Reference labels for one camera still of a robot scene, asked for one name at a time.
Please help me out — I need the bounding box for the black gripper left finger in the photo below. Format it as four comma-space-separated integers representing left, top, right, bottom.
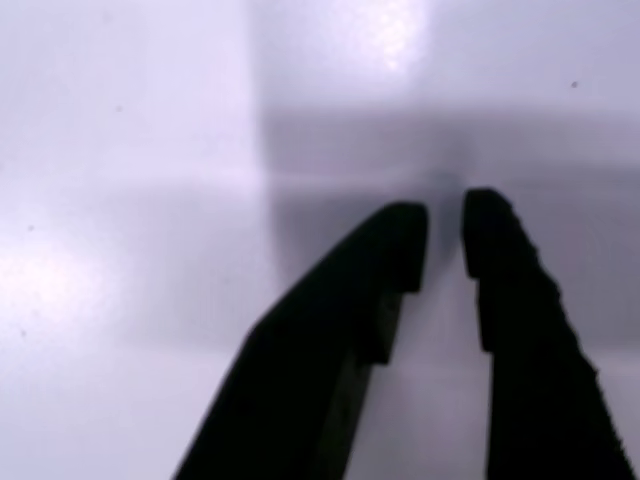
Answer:
172, 201, 429, 480

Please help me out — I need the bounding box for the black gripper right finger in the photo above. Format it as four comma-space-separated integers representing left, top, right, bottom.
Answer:
460, 187, 639, 480

